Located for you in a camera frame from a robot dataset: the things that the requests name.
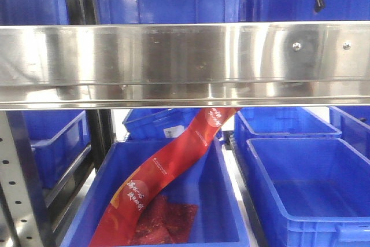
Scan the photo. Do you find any blue bin with snacks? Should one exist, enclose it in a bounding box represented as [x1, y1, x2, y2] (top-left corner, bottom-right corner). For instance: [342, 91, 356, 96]
[60, 139, 251, 247]

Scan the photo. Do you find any red dried meat packet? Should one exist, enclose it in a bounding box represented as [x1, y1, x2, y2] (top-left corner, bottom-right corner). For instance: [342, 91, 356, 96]
[129, 195, 198, 245]

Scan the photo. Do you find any empty blue bin front right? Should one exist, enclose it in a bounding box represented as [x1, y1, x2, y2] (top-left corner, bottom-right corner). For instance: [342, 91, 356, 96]
[247, 138, 369, 246]

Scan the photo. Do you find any red snack package strip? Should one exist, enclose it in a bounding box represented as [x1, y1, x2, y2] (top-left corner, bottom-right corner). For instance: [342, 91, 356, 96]
[89, 108, 238, 246]

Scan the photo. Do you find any blue bin rear middle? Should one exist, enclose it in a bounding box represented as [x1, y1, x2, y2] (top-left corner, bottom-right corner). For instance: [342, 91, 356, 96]
[122, 108, 223, 141]

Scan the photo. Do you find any perforated steel upright post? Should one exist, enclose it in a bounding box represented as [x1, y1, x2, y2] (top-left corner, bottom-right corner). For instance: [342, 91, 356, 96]
[1, 111, 53, 246]

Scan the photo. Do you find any blue bin rear right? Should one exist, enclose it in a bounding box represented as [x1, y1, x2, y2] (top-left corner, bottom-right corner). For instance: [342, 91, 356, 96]
[234, 107, 342, 148]

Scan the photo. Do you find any blue bin far right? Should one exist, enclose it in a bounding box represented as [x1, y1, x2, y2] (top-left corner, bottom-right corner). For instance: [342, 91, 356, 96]
[329, 106, 369, 159]

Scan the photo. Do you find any blue bin neighbouring shelf left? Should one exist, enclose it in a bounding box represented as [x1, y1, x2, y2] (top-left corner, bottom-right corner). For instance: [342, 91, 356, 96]
[23, 110, 90, 189]

